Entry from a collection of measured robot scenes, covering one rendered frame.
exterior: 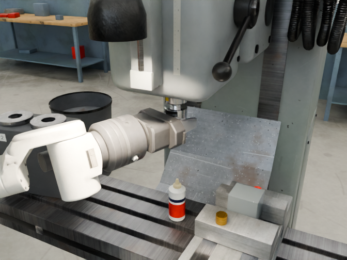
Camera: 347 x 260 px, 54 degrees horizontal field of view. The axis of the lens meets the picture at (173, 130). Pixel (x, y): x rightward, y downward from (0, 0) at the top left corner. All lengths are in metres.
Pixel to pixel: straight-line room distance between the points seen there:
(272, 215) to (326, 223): 1.83
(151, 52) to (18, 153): 0.25
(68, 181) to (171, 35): 0.28
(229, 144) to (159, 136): 0.46
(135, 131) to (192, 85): 0.13
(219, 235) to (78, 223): 0.36
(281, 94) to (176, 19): 0.53
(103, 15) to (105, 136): 0.22
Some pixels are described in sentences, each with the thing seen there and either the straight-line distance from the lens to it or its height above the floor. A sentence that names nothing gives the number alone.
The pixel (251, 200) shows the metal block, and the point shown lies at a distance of 0.69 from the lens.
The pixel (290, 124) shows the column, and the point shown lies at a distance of 1.03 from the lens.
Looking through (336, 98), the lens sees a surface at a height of 0.23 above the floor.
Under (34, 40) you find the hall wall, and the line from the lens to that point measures 7.15.
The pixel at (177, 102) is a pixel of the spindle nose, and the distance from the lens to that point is 0.66.
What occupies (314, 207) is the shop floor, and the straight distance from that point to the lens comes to 2.70.
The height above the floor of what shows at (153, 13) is 1.46.
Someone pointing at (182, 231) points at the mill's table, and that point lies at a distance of 0.83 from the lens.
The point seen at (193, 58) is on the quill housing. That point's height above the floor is 1.39.
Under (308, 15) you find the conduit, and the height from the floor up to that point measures 1.43.
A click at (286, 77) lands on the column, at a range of 0.99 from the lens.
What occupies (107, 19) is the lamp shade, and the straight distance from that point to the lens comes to 0.42.
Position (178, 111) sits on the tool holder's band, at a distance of 0.67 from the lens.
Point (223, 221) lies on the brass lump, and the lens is 0.67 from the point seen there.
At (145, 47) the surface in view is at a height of 1.41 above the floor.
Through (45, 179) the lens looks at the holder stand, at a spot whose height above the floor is 1.02.
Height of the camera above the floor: 1.51
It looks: 24 degrees down
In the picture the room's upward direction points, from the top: straight up
